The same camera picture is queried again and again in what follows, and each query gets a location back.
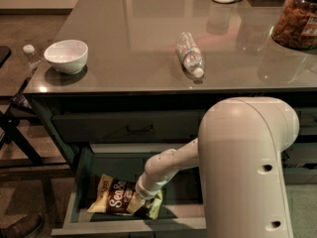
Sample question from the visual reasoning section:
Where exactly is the clear jar of snacks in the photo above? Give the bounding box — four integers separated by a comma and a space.
271, 0, 317, 50

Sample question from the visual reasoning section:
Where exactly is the top right drawer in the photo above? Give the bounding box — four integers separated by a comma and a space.
296, 107, 317, 136

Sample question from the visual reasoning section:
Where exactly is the brown leather shoe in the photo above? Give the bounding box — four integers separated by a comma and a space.
0, 213, 44, 238

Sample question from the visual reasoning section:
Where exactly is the bottom right drawer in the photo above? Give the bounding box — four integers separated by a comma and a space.
283, 168, 317, 184

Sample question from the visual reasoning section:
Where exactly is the brown SeaSalt chip bag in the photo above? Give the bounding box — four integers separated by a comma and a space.
87, 175, 148, 218

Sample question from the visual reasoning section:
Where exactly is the black side table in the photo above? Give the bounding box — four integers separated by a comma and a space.
0, 45, 68, 169

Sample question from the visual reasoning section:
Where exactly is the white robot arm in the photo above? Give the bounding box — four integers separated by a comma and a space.
128, 97, 299, 238

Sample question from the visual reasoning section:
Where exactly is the open middle left drawer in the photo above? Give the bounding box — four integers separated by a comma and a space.
52, 143, 207, 238

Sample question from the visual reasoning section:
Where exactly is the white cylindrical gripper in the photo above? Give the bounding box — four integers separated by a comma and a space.
127, 174, 165, 219

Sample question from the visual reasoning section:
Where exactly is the clear plastic water bottle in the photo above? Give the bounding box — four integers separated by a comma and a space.
176, 32, 205, 78

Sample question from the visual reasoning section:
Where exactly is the grey counter cabinet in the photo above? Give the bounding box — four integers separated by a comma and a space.
27, 0, 317, 238

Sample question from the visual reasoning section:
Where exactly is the middle right drawer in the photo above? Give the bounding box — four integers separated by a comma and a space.
282, 143, 317, 169

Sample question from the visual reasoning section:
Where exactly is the top left drawer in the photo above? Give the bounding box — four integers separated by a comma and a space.
52, 110, 204, 143

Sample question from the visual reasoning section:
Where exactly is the small bottle with white cap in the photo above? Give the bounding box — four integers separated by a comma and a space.
23, 45, 42, 71

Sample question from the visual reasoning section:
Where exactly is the white ceramic bowl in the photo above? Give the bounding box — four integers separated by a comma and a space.
44, 40, 88, 74

